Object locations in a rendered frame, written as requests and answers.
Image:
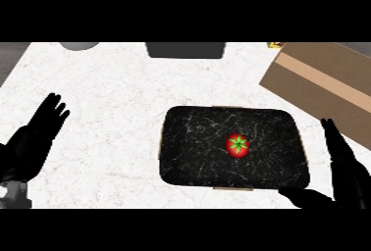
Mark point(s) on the dark grey rectangular appliance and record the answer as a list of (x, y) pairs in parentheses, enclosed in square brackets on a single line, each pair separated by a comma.
[(185, 50)]

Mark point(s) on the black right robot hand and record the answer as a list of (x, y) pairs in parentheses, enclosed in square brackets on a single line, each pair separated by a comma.
[(345, 170)]

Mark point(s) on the grey round object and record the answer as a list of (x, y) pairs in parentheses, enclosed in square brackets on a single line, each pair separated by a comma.
[(79, 46)]

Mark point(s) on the red tomato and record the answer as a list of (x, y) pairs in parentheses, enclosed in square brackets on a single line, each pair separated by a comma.
[(237, 145)]

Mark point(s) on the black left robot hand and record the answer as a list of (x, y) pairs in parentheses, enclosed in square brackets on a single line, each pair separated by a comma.
[(34, 143)]

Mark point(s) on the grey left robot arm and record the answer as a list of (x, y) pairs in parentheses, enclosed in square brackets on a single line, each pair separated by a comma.
[(15, 194)]

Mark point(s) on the black marble tray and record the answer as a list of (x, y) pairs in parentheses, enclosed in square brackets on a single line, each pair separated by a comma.
[(234, 147)]

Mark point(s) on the yellow and red small object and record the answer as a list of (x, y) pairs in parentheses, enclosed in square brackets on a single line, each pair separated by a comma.
[(275, 44)]

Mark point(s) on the brown cardboard box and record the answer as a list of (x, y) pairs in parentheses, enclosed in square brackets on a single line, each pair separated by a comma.
[(324, 85)]

